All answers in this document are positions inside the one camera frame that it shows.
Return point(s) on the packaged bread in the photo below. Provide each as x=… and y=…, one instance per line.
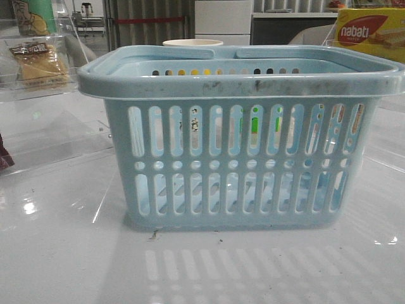
x=40, y=65

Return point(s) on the yellow nabati wafer box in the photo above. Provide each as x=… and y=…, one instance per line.
x=375, y=31

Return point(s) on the clear acrylic display shelf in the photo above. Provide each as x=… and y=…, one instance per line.
x=42, y=127

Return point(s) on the white paper cup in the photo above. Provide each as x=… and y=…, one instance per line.
x=192, y=42

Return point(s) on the white cabinet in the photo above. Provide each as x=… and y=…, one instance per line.
x=226, y=21

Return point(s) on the dark red snack packet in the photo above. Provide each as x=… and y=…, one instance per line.
x=6, y=160

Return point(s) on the light blue plastic basket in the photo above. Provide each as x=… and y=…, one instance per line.
x=238, y=136

